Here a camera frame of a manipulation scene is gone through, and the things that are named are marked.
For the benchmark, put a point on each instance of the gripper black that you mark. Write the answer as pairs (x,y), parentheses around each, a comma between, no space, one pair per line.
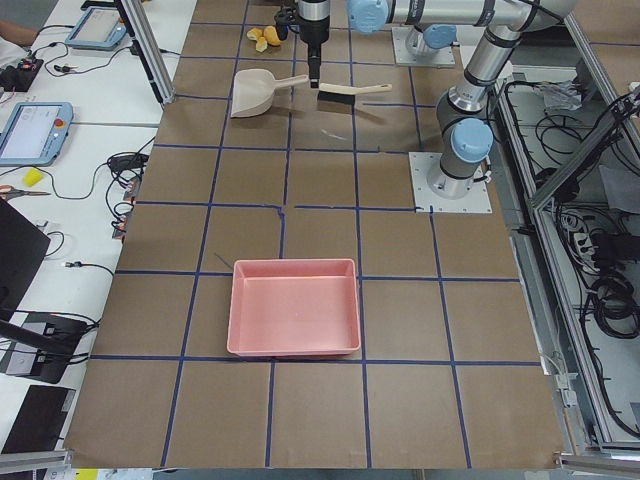
(313,29)

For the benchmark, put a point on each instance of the teach pendant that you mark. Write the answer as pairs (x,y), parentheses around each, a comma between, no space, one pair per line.
(35,133)
(99,28)

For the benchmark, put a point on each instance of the black laptop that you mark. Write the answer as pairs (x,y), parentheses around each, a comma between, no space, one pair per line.
(23,248)

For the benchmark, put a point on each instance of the teach pendant near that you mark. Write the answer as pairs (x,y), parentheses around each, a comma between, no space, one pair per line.
(35,133)

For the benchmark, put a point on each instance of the yellow small object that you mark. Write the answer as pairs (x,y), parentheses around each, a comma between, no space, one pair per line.
(32,177)

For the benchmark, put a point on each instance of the orange handled scissors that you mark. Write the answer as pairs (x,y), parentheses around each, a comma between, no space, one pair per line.
(9,192)

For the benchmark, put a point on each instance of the orange peel piece white pith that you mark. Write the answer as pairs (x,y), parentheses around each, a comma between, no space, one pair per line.
(261,45)

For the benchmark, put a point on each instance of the pink plastic tray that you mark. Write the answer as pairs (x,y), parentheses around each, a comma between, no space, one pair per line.
(294,307)

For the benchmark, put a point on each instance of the beige hand brush black bristles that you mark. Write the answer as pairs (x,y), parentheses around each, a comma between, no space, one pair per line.
(346,94)

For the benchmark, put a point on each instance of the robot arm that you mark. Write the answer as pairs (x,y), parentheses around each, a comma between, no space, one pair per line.
(467,139)
(313,10)

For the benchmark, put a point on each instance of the beige plastic dustpan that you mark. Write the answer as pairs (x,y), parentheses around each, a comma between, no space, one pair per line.
(254,91)

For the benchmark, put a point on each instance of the teach pendant far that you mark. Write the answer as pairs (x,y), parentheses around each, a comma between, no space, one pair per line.
(99,28)

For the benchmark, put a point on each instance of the large orange peel piece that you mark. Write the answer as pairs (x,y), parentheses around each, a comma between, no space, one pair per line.
(271,36)

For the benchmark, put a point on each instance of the aluminium frame post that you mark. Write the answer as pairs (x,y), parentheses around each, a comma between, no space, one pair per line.
(145,44)

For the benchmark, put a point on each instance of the small orange peel piece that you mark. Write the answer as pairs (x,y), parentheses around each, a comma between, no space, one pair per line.
(255,35)

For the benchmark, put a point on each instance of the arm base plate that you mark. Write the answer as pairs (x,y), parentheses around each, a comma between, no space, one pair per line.
(435,192)
(430,47)

